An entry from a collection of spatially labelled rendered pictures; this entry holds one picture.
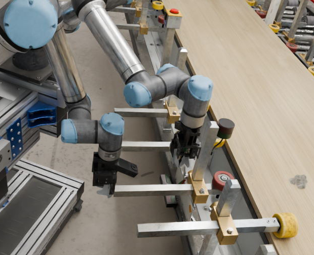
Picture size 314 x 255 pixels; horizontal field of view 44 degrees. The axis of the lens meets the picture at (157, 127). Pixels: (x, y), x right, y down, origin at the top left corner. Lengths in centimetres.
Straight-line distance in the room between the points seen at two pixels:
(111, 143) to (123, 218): 126
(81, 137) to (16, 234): 102
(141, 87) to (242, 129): 78
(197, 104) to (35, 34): 49
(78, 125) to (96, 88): 232
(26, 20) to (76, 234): 160
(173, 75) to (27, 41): 44
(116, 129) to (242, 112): 86
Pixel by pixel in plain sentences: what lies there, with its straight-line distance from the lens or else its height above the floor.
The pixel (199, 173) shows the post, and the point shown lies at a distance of 147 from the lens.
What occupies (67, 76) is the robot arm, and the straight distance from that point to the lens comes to 122.
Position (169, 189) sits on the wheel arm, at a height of 86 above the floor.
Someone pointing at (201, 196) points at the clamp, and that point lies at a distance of 146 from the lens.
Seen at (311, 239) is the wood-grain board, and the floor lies 90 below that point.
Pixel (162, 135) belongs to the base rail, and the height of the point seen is 70.
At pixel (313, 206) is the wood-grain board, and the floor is 90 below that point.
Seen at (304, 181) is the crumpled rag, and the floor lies 91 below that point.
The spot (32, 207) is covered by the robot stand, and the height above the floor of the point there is 21.
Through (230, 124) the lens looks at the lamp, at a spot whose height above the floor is 114.
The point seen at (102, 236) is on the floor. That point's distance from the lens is 235.
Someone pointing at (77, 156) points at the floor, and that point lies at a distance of 279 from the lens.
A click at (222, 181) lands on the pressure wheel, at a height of 90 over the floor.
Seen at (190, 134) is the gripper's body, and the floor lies 118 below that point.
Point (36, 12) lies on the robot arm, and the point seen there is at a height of 153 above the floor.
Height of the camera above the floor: 190
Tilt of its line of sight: 37 degrees down
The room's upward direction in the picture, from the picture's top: 11 degrees clockwise
